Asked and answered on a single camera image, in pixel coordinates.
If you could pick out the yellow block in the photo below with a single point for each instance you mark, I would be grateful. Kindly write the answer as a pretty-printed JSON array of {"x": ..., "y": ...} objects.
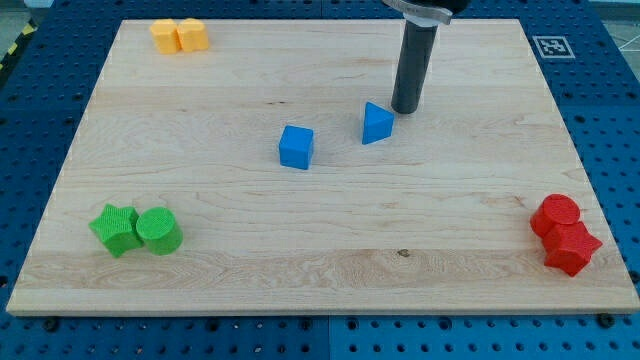
[
  {"x": 165, "y": 36},
  {"x": 193, "y": 35}
]

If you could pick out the wooden board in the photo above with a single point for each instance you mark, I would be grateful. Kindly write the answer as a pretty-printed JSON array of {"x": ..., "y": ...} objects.
[{"x": 433, "y": 220}]

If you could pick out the green star block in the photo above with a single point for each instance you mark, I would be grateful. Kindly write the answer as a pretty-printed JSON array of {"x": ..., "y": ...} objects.
[{"x": 115, "y": 227}]

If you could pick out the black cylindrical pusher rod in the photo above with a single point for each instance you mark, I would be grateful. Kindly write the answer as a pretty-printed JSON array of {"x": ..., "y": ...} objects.
[{"x": 415, "y": 53}]

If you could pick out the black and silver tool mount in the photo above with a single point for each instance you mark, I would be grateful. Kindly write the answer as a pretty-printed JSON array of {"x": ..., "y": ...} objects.
[{"x": 428, "y": 12}]

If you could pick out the white fiducial marker tag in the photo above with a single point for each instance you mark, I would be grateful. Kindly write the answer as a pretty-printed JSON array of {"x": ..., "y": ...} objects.
[{"x": 553, "y": 47}]

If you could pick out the red star block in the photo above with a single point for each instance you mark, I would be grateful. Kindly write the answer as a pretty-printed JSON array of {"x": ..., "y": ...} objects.
[{"x": 570, "y": 247}]

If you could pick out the yellow block left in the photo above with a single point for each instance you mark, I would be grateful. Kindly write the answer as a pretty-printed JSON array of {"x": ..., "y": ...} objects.
[{"x": 165, "y": 36}]

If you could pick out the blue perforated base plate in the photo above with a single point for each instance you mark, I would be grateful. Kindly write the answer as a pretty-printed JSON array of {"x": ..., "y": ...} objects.
[{"x": 45, "y": 95}]

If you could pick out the red cylinder block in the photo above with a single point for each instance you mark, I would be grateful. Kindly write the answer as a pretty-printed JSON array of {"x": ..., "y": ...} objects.
[{"x": 555, "y": 209}]

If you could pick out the blue triangle block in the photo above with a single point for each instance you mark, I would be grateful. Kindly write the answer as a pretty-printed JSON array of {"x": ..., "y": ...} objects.
[{"x": 378, "y": 123}]

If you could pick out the yellow block right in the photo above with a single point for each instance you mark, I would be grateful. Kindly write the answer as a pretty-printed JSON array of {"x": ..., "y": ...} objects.
[{"x": 193, "y": 35}]

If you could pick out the blue cube block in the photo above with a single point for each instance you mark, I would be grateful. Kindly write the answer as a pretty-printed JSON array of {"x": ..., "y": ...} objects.
[{"x": 296, "y": 147}]

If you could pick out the green cylinder block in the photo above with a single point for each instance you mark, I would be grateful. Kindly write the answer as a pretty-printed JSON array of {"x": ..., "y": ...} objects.
[{"x": 159, "y": 230}]

